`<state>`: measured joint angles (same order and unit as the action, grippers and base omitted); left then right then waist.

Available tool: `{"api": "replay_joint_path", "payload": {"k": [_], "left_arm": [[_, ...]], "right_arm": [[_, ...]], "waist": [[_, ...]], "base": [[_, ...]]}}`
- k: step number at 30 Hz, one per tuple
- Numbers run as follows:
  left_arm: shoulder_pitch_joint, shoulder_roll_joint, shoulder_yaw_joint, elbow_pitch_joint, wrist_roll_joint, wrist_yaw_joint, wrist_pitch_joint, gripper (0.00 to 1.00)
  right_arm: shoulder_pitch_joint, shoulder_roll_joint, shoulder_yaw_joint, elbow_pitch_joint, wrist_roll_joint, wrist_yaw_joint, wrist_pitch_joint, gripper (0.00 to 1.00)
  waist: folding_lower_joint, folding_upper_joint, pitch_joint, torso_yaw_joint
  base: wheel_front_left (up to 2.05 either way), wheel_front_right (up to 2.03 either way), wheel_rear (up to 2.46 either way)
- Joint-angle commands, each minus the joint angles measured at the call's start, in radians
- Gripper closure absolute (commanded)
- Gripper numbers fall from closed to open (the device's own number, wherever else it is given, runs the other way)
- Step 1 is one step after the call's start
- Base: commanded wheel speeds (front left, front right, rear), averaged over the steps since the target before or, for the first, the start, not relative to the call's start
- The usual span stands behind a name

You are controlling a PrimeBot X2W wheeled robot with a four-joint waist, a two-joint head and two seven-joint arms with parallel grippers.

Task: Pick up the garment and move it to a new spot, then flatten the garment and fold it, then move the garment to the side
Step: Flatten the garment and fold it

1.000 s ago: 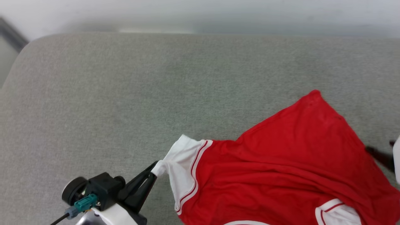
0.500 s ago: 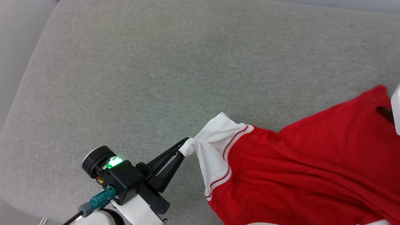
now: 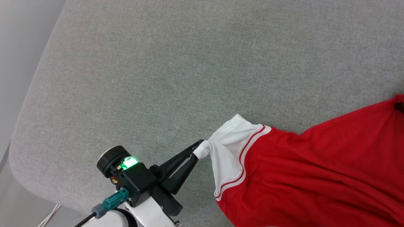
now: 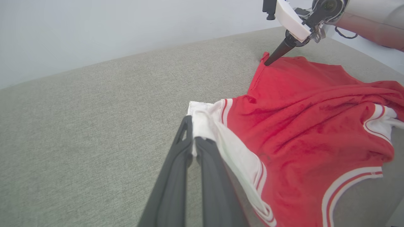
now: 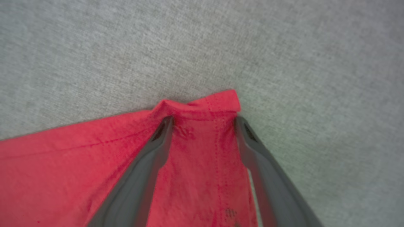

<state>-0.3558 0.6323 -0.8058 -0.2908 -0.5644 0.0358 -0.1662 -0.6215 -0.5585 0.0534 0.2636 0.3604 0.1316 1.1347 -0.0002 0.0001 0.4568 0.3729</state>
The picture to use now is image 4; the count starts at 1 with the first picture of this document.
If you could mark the grey fabric sofa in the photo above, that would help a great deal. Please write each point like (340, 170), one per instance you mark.
(94, 126)

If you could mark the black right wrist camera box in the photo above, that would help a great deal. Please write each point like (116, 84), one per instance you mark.
(269, 8)

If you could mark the red white trimmed garment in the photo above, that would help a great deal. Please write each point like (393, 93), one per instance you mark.
(300, 126)

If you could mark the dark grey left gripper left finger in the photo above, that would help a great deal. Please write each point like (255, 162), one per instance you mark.
(172, 189)

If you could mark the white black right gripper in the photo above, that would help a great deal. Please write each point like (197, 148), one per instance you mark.
(290, 19)

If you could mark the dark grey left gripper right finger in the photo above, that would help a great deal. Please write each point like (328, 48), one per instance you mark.
(214, 189)

